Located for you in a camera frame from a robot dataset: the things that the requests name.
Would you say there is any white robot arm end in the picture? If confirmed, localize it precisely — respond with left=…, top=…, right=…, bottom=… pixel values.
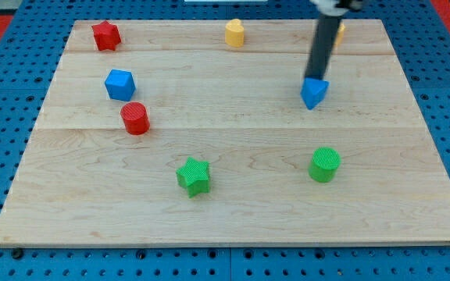
left=310, top=0, right=368, bottom=16

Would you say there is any green star block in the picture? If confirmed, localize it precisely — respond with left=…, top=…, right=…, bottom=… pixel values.
left=176, top=157, right=210, bottom=198

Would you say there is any wooden board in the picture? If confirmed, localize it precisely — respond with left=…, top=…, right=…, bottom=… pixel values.
left=0, top=20, right=450, bottom=248

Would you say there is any red cylinder block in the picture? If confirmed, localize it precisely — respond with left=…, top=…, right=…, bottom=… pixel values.
left=120, top=101, right=150, bottom=135

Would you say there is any blue triangle block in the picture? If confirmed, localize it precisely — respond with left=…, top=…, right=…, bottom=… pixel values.
left=300, top=77, right=330, bottom=110

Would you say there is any green cylinder block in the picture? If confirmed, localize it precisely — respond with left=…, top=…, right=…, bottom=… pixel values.
left=308, top=147, right=341, bottom=183

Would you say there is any yellow heart block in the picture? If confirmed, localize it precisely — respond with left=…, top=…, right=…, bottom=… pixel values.
left=225, top=19, right=245, bottom=48

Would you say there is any blue cube block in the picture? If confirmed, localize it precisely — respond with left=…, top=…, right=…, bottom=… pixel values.
left=105, top=69, right=136, bottom=101

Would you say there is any yellow block behind rod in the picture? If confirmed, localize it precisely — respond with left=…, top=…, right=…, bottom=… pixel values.
left=333, top=23, right=345, bottom=48

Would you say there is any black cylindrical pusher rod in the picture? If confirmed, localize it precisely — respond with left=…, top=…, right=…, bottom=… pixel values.
left=305, top=13, right=342, bottom=80

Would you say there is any red star block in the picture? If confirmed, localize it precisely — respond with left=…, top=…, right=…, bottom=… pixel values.
left=91, top=20, right=121, bottom=51

